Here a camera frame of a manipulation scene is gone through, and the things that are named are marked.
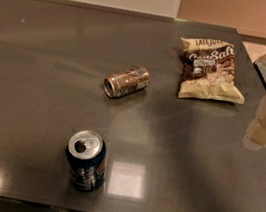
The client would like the orange soda can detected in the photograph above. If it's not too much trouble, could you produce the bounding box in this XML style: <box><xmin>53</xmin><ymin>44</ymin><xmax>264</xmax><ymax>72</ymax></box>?
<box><xmin>103</xmin><ymin>66</ymin><xmax>150</xmax><ymax>99</ymax></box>

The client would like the blue soda can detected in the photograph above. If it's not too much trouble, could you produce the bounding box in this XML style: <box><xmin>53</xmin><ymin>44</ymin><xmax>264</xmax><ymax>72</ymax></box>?
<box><xmin>66</xmin><ymin>130</ymin><xmax>107</xmax><ymax>192</ymax></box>

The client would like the chip bag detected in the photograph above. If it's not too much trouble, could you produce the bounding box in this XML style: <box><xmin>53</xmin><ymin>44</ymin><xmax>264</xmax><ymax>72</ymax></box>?
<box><xmin>177</xmin><ymin>38</ymin><xmax>245</xmax><ymax>104</ymax></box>

